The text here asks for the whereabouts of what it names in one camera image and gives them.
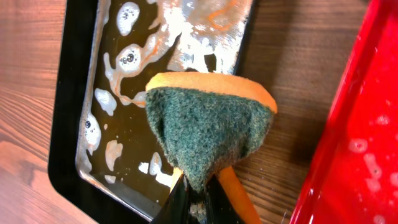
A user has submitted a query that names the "orange green scrub sponge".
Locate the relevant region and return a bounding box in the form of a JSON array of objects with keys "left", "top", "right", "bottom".
[{"left": 146, "top": 72, "right": 277, "bottom": 223}]

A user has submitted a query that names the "black water tray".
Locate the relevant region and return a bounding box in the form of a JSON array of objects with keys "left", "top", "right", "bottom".
[{"left": 48, "top": 0, "right": 254, "bottom": 223}]

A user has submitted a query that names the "red plastic tray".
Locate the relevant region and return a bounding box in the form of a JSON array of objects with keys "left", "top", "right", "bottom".
[{"left": 291, "top": 0, "right": 397, "bottom": 224}]

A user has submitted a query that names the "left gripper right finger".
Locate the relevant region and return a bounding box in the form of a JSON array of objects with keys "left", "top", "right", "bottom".
[{"left": 205, "top": 175, "right": 245, "bottom": 224}]

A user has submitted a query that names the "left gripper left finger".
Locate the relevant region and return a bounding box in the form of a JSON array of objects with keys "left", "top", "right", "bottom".
[{"left": 150, "top": 174, "right": 192, "bottom": 224}]

